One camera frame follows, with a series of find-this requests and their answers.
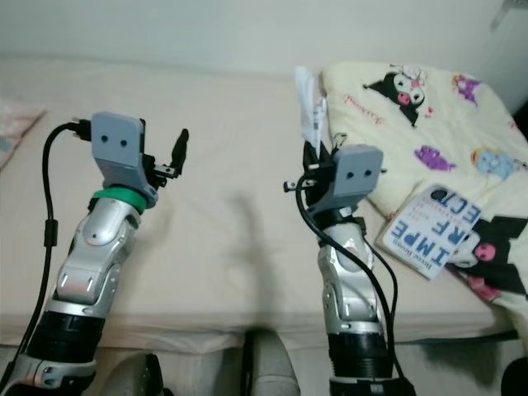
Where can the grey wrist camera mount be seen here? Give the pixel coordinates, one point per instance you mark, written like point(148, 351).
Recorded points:
point(356, 175)
point(115, 144)

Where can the left grey robot leg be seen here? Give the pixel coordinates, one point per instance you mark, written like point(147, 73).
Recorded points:
point(142, 378)

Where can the grey robot leg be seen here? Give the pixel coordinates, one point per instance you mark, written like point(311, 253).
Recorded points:
point(272, 367)
point(142, 378)

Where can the black round floor fan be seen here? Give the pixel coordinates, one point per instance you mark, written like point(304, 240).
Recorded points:
point(516, 379)

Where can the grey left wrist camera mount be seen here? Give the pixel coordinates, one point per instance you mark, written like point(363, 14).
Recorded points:
point(115, 144)

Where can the right grey robot leg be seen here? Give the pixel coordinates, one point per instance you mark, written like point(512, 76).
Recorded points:
point(272, 367)

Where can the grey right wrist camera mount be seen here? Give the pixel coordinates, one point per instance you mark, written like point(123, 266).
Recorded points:
point(356, 175)

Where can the mattress with cream sheet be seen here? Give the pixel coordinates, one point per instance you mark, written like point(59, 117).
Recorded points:
point(231, 124)

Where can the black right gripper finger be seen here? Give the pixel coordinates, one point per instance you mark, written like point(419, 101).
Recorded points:
point(322, 155)

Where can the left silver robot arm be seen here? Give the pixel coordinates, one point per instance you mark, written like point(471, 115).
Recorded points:
point(99, 256)

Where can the cream Kuromi print blanket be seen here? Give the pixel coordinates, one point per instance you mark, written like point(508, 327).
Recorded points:
point(421, 107)

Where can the white book blue letters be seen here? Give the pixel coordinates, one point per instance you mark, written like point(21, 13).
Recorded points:
point(429, 235)

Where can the pink patterned pillow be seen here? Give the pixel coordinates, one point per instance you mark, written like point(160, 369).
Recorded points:
point(16, 128)

